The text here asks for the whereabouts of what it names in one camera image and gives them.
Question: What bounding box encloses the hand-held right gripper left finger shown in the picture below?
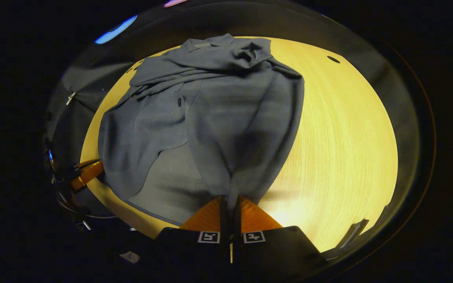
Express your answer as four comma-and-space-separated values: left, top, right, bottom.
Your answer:
152, 196, 232, 283

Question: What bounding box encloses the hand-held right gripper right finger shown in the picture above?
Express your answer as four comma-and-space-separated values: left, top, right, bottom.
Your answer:
232, 195, 328, 277

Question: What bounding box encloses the grey collared shirt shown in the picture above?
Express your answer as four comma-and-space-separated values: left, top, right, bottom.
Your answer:
98, 33, 305, 226

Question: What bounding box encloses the white paper scrap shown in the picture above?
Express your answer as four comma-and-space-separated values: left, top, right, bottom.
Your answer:
119, 251, 141, 264

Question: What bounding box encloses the black table edge clamp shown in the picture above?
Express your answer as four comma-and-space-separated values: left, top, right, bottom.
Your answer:
336, 219, 369, 249

